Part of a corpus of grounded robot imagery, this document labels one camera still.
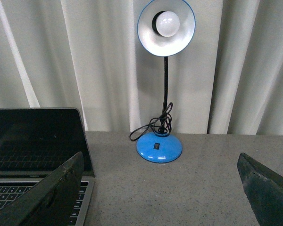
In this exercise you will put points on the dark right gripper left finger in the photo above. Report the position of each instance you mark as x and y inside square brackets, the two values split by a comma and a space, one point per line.
[49, 202]

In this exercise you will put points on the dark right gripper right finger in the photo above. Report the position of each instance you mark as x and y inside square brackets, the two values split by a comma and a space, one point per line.
[264, 190]

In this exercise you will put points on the grey laptop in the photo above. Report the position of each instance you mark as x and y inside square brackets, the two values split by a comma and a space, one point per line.
[33, 143]

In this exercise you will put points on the white curtain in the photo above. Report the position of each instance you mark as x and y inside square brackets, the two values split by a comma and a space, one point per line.
[86, 54]

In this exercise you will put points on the blue desk lamp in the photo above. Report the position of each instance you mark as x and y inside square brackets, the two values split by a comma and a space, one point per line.
[164, 28]

